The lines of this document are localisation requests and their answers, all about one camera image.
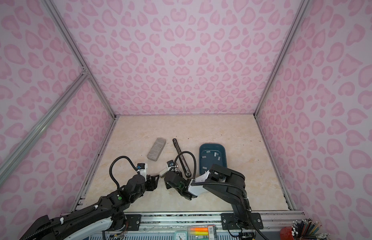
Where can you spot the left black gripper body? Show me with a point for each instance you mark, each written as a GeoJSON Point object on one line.
{"type": "Point", "coordinates": [150, 184]}

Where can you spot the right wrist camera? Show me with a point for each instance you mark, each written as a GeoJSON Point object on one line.
{"type": "Point", "coordinates": [171, 166]}

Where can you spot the grey stone block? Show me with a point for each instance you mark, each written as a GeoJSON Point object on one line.
{"type": "Point", "coordinates": [156, 149]}

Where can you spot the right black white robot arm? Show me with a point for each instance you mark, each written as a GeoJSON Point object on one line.
{"type": "Point", "coordinates": [224, 183]}

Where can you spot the small teal clock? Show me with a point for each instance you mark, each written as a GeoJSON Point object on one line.
{"type": "Point", "coordinates": [181, 235]}

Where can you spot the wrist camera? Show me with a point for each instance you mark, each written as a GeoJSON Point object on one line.
{"type": "Point", "coordinates": [171, 166]}
{"type": "Point", "coordinates": [142, 169]}

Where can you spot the red pen holder with pens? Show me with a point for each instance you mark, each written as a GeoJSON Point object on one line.
{"type": "Point", "coordinates": [305, 229]}

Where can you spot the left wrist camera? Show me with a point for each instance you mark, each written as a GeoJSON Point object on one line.
{"type": "Point", "coordinates": [142, 169]}

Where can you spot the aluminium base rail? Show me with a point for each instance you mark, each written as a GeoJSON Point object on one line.
{"type": "Point", "coordinates": [165, 225]}

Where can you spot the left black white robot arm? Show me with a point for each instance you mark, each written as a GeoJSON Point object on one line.
{"type": "Point", "coordinates": [106, 214]}

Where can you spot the highlighter marker box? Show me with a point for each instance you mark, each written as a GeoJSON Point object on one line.
{"type": "Point", "coordinates": [206, 232]}

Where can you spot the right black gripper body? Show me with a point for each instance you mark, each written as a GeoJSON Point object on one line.
{"type": "Point", "coordinates": [169, 186]}

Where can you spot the olive white stapler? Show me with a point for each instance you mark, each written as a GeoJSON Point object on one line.
{"type": "Point", "coordinates": [163, 172]}

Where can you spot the teal plastic tray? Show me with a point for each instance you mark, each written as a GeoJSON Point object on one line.
{"type": "Point", "coordinates": [209, 154]}

